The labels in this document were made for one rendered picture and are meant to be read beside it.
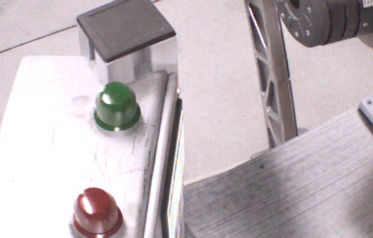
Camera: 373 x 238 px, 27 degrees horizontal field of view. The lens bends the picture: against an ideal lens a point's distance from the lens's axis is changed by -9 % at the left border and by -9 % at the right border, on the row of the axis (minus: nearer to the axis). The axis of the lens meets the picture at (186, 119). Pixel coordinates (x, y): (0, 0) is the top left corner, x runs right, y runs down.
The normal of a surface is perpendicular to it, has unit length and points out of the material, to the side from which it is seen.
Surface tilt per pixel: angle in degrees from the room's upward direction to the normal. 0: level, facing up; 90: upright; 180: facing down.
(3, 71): 0
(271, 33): 64
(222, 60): 0
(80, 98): 0
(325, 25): 88
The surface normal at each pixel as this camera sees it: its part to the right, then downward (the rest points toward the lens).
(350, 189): -0.02, -0.66
